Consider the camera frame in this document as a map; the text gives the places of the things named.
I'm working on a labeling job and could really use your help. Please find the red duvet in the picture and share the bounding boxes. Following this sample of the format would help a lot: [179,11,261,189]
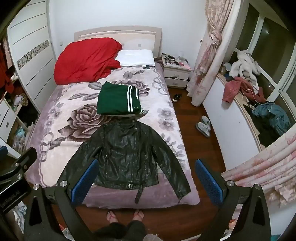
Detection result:
[54,38,123,85]

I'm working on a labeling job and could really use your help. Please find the white fluffy garment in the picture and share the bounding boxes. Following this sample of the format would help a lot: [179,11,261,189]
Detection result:
[229,51,262,90]

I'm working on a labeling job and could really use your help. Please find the pink garment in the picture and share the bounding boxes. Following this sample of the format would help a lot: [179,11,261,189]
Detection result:
[222,76,266,104]

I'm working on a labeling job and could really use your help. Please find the beige bed headboard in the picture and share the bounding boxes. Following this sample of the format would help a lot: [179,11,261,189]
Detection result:
[74,25,162,58]

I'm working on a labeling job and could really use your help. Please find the white window ledge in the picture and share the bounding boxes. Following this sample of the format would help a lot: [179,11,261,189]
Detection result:
[202,71,266,172]

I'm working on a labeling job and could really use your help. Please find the white nightstand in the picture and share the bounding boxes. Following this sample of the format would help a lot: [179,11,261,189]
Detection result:
[161,56,192,88]

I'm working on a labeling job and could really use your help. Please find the person's dark trousers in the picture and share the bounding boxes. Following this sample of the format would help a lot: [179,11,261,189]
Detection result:
[92,220,148,241]

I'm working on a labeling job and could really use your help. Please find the pile of small toiletries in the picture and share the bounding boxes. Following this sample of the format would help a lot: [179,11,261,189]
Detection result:
[161,53,191,69]

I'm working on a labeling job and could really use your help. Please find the dark cloth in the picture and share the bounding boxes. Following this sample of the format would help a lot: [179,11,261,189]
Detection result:
[251,113,279,147]

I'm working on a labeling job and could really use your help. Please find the green folded garment white stripes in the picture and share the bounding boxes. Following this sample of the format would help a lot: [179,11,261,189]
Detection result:
[97,81,146,116]

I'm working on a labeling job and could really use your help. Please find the white wardrobe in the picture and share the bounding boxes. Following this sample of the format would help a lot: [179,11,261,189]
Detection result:
[7,0,57,112]

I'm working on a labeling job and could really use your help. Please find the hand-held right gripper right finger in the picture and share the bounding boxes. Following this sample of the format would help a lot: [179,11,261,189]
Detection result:
[195,159,271,241]

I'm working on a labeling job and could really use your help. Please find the pink floral curtain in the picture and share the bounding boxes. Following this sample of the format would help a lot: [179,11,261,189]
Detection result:
[187,0,236,106]
[220,134,296,241]

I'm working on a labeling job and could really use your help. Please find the blue garment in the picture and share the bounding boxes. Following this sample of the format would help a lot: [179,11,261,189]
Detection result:
[252,102,291,138]

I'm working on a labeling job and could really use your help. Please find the window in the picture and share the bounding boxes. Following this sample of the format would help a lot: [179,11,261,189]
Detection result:
[235,0,296,142]

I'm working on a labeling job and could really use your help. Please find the person's left foot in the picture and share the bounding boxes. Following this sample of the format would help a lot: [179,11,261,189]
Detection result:
[106,210,118,224]

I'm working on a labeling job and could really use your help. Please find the white pillow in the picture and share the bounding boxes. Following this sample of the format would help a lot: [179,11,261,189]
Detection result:
[114,49,155,67]

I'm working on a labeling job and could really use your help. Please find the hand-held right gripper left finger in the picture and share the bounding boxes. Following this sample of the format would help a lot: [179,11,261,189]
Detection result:
[23,159,100,241]

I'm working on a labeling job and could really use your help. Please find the white shelf unit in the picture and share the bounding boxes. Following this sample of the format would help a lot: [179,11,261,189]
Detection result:
[0,97,28,158]

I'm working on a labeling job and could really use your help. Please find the black leather jacket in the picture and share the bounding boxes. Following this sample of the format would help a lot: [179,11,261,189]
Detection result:
[57,119,191,204]

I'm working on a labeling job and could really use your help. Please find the grey slipper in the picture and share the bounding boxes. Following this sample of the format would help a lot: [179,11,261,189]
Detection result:
[201,115,211,130]
[195,122,211,138]

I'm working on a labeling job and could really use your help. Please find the red hanging garment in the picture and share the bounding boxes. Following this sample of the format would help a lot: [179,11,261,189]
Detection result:
[0,44,15,93]

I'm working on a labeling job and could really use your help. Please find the floral bed blanket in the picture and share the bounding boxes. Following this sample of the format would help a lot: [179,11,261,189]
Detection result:
[25,62,200,208]

